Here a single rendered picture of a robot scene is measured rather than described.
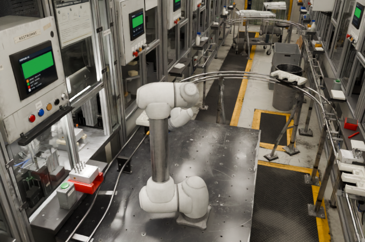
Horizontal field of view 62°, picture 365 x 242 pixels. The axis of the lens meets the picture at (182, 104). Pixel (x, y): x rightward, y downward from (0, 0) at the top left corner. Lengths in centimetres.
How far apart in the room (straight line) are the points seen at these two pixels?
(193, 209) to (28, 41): 120
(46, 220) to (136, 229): 49
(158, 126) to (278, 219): 172
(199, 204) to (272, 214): 131
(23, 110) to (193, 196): 96
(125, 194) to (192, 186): 55
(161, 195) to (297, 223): 157
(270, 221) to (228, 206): 95
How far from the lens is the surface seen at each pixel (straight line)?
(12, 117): 148
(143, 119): 253
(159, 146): 162
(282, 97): 463
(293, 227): 295
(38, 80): 153
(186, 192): 176
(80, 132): 216
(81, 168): 181
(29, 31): 151
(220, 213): 199
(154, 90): 151
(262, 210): 301
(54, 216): 176
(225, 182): 220
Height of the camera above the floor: 212
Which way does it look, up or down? 27 degrees down
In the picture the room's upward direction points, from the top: 1 degrees clockwise
